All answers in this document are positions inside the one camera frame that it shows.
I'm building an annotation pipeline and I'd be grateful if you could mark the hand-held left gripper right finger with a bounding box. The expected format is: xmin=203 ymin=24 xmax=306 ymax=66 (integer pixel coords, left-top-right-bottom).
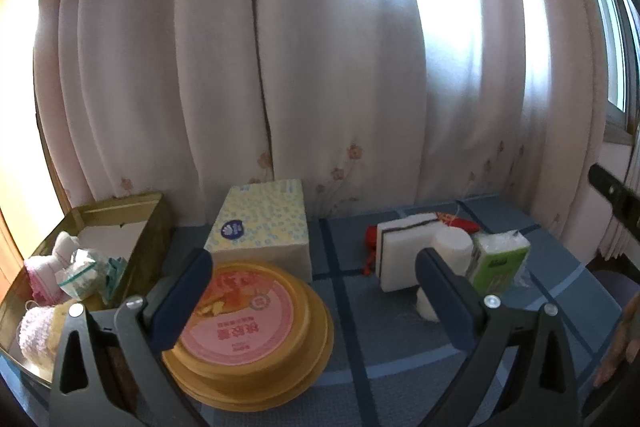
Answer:
xmin=415 ymin=248 xmax=581 ymax=427

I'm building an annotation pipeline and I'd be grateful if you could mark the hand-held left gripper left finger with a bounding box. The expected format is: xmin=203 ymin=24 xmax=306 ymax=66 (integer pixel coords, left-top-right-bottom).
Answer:
xmin=50 ymin=248 xmax=216 ymax=427

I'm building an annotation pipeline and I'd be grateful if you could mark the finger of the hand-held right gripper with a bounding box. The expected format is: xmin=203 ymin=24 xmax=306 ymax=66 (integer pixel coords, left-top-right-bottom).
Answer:
xmin=588 ymin=164 xmax=640 ymax=234

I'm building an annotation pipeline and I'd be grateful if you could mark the white cylindrical cup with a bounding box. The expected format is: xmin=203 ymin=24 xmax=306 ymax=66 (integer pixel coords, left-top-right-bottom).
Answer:
xmin=415 ymin=227 xmax=474 ymax=324

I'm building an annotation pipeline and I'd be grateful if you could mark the white sponge with black stripe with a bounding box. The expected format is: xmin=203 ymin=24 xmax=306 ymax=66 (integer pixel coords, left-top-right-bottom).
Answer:
xmin=376 ymin=214 xmax=445 ymax=293

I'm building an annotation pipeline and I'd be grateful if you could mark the green tissue pack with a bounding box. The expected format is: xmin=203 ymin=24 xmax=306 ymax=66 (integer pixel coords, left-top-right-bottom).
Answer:
xmin=467 ymin=231 xmax=532 ymax=301

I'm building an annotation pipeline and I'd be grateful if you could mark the gold metal tin box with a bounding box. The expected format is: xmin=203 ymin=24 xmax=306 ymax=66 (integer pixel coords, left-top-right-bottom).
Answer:
xmin=0 ymin=191 xmax=177 ymax=385

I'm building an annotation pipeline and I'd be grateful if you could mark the clear plastic bag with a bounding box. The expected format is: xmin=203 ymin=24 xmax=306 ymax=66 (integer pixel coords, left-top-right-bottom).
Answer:
xmin=55 ymin=249 xmax=127 ymax=301

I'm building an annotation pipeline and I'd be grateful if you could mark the red embroidered drawstring pouch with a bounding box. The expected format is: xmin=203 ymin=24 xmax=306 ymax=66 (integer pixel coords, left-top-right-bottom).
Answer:
xmin=363 ymin=211 xmax=479 ymax=279

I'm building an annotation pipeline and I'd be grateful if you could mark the pink and white towel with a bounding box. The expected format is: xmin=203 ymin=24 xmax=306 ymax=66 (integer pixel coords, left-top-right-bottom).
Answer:
xmin=24 ymin=232 xmax=77 ymax=308

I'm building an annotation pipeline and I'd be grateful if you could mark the person's right hand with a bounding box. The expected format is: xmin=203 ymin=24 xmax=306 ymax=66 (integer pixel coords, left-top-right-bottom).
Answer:
xmin=593 ymin=292 xmax=640 ymax=389

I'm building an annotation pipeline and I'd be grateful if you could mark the round yellow container pink lid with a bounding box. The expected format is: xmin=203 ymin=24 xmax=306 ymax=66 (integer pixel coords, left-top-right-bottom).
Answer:
xmin=162 ymin=261 xmax=335 ymax=409

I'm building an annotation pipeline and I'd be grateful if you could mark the blue plaid bed sheet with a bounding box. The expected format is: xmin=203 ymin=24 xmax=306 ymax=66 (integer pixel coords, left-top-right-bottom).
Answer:
xmin=0 ymin=192 xmax=632 ymax=427

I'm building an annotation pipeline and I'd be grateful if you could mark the white card liner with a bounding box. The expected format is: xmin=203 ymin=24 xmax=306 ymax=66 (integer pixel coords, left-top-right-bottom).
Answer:
xmin=75 ymin=221 xmax=152 ymax=269

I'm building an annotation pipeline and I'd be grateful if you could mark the dark round stool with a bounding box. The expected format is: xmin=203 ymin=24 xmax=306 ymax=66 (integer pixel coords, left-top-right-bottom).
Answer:
xmin=590 ymin=269 xmax=640 ymax=309

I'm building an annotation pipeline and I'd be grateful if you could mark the yellow patterned tissue box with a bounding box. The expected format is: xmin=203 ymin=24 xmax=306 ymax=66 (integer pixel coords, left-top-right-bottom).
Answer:
xmin=204 ymin=179 xmax=314 ymax=284

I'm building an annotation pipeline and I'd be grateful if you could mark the pale floral curtain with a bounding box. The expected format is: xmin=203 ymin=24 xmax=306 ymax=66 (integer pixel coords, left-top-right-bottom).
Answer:
xmin=32 ymin=0 xmax=637 ymax=259

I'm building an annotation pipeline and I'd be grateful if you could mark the window frame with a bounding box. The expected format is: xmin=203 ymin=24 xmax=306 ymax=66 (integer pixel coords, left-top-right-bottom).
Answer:
xmin=570 ymin=0 xmax=640 ymax=148

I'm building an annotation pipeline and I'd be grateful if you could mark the wooden door frame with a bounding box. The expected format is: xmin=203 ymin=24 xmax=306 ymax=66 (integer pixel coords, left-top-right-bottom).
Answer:
xmin=0 ymin=0 xmax=71 ymax=279

